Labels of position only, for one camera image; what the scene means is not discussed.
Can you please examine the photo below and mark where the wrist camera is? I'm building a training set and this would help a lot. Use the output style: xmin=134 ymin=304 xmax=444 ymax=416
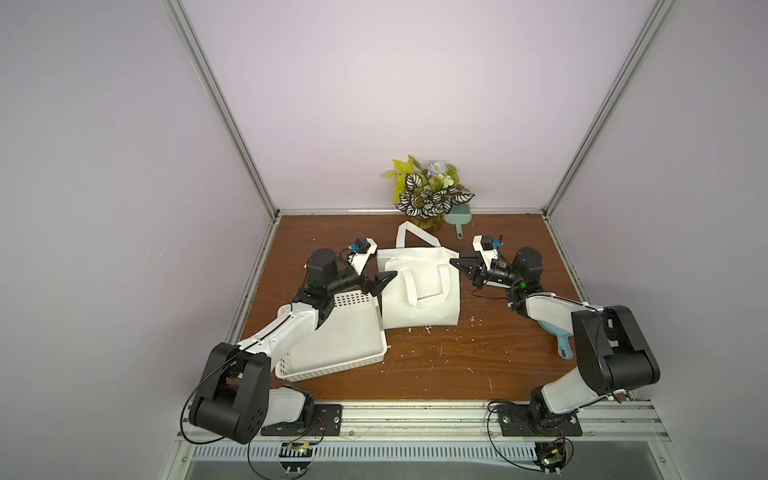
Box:
xmin=472 ymin=235 xmax=503 ymax=269
xmin=347 ymin=238 xmax=378 ymax=274

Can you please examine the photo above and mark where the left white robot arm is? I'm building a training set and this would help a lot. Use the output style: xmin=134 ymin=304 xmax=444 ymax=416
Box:
xmin=179 ymin=237 xmax=397 ymax=445

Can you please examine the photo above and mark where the green small scoop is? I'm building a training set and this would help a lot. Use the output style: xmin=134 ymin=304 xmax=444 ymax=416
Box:
xmin=444 ymin=203 xmax=472 ymax=240

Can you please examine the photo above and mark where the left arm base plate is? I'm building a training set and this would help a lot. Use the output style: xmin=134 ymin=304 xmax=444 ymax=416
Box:
xmin=260 ymin=403 xmax=343 ymax=437

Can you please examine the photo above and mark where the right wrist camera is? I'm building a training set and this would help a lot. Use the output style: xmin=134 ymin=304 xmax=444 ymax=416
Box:
xmin=472 ymin=235 xmax=503 ymax=269

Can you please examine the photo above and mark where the left connector board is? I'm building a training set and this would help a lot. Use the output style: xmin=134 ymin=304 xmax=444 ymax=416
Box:
xmin=278 ymin=441 xmax=316 ymax=479

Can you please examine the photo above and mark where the aluminium front rail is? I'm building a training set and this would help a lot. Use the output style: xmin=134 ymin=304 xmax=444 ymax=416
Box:
xmin=175 ymin=399 xmax=672 ymax=444

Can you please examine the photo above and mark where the artificial potted plant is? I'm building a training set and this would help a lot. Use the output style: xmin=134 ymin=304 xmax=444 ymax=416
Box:
xmin=383 ymin=155 xmax=475 ymax=233

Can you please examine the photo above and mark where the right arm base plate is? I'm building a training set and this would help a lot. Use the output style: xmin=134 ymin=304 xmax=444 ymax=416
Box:
xmin=493 ymin=403 xmax=583 ymax=437

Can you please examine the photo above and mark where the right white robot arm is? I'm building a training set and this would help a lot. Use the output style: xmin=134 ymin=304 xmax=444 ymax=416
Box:
xmin=450 ymin=241 xmax=661 ymax=430

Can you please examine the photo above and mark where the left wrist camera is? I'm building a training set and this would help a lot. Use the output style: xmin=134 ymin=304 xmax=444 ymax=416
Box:
xmin=347 ymin=238 xmax=378 ymax=274

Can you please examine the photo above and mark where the white insulated delivery bag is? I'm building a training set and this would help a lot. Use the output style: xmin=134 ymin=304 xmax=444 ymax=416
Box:
xmin=377 ymin=221 xmax=461 ymax=330

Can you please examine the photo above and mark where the connector board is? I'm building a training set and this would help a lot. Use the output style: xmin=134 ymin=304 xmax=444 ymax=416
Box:
xmin=534 ymin=440 xmax=568 ymax=476
xmin=278 ymin=441 xmax=316 ymax=479

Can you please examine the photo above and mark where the right connector board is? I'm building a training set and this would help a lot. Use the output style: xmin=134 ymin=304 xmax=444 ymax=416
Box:
xmin=534 ymin=440 xmax=568 ymax=476

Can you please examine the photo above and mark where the white perforated plastic tray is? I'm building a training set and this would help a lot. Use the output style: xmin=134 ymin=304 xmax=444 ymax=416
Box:
xmin=275 ymin=290 xmax=388 ymax=382

